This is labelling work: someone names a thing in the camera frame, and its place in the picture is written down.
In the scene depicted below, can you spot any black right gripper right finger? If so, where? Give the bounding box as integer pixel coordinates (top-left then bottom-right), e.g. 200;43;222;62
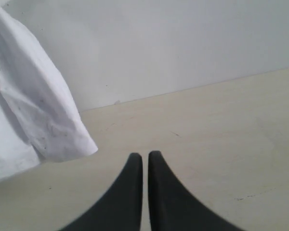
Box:
148;151;241;231

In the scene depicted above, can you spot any white t-shirt red lettering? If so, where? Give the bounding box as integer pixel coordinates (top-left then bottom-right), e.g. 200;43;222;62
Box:
0;6;98;182

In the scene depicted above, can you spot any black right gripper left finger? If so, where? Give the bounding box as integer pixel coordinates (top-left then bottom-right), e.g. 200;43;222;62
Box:
62;153;143;231

